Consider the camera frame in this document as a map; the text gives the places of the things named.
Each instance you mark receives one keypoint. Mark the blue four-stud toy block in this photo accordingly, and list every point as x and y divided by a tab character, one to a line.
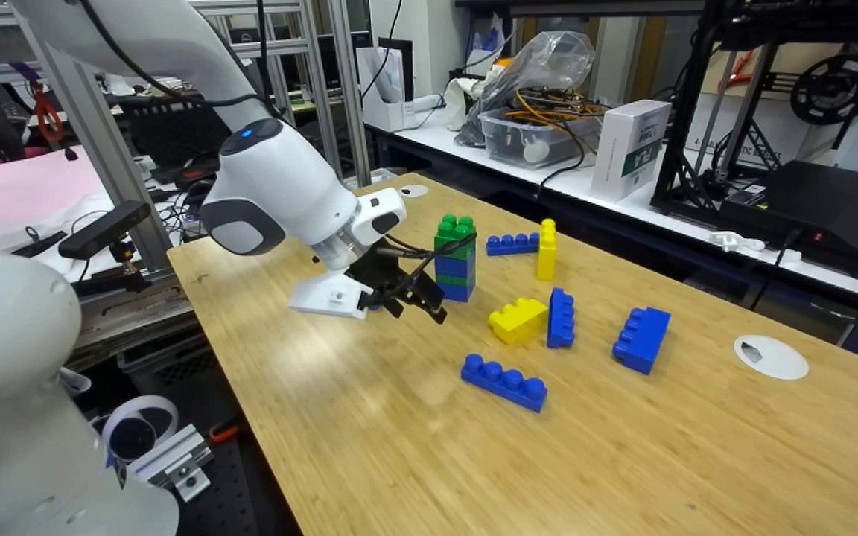
510	246
561	321
506	386

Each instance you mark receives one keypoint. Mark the black plastic crate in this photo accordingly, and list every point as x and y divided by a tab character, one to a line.
165	136

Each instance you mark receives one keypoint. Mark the blue square four-stud block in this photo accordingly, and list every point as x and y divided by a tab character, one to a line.
458	270

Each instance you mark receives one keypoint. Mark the thin green stack block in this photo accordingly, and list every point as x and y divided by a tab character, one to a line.
458	282

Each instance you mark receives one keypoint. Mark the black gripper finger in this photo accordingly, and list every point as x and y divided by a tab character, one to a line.
396	303
431	297

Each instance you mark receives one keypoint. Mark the black bar camera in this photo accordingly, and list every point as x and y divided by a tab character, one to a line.
104	232

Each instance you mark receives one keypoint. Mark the black filament spool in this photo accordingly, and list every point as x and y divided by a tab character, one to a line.
837	89

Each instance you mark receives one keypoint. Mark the black desktop printer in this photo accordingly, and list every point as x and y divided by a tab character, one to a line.
837	212

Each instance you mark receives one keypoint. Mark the clear plastic storage bin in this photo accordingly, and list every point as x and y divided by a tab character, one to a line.
534	145

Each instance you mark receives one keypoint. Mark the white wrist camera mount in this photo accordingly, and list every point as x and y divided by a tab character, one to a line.
336	297

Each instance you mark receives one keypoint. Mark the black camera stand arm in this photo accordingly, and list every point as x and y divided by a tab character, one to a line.
113	284

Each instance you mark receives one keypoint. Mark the clear plastic bag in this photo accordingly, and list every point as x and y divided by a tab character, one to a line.
543	65

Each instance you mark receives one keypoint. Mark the aluminium extrusion bar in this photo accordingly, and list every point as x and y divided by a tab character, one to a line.
174	458

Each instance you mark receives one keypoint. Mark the blue wide eight-stud block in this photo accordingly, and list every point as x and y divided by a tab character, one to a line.
641	340

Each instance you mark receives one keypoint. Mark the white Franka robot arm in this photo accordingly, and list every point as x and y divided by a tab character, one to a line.
271	188

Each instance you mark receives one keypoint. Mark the black metal rack frame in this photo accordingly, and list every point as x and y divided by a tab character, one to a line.
694	99

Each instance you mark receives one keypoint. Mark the pink board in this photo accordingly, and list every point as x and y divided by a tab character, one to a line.
23	196

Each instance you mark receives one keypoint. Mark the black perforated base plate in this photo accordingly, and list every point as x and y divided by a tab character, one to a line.
241	497

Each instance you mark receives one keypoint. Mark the aluminium angle bracket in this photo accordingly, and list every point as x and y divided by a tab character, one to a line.
193	483

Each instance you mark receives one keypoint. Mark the white round table grommet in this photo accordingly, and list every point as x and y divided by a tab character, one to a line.
414	188
770	360

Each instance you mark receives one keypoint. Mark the yellow narrow toy block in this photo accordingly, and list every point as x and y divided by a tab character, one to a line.
548	254

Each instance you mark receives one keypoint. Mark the white cardboard box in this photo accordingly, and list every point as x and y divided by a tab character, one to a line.
630	147

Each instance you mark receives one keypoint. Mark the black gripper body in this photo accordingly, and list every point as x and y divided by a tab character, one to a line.
379	270

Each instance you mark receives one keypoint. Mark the blue stack base block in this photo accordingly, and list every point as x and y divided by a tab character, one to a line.
458	293

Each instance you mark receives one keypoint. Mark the white side bench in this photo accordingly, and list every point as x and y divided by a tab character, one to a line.
670	221

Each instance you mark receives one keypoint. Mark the orange clamp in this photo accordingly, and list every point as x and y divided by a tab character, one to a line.
221	433

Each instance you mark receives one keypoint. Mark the aluminium frame post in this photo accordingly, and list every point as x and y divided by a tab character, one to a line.
104	150

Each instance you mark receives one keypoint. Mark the white crumpled paper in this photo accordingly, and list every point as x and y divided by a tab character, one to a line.
737	244

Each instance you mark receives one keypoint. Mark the yellow wide toy block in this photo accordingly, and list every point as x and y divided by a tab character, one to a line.
516	324

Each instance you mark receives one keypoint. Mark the white tape roll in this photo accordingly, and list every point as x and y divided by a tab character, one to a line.
142	413

